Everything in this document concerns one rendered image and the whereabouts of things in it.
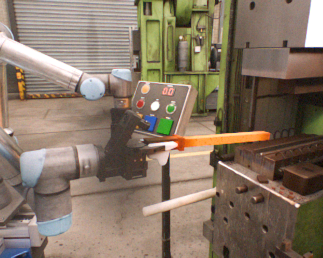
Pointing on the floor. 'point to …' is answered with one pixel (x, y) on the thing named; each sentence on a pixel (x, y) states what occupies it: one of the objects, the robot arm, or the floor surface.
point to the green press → (178, 48)
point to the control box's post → (166, 210)
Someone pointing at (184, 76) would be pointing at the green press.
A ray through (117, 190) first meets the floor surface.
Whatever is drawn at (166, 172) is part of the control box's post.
